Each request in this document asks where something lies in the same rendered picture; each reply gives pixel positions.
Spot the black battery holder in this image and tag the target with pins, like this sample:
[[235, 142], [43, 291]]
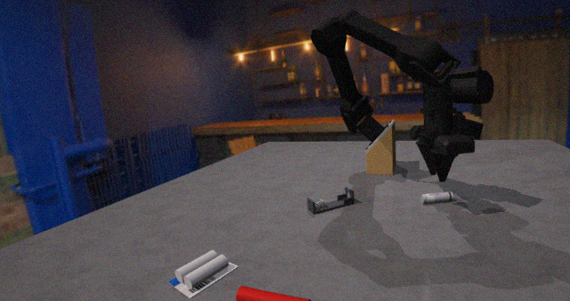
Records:
[[343, 200]]

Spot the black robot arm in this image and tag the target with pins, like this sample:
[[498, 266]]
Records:
[[417, 56]]

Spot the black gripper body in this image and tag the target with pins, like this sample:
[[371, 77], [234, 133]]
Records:
[[437, 128]]

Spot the red cylinder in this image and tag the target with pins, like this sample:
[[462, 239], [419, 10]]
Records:
[[249, 294]]

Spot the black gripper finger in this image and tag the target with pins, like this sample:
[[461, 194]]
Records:
[[443, 164], [426, 154]]

